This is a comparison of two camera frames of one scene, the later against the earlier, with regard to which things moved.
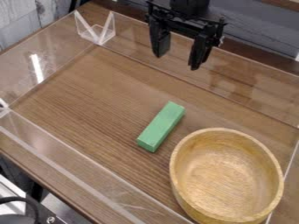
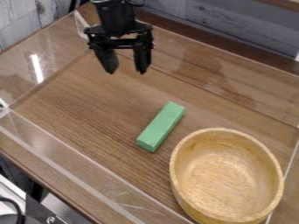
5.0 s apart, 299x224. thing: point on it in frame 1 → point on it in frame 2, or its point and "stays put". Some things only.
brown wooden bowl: x=228 y=176 stays put
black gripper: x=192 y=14 → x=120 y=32
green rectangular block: x=156 y=134 stays put
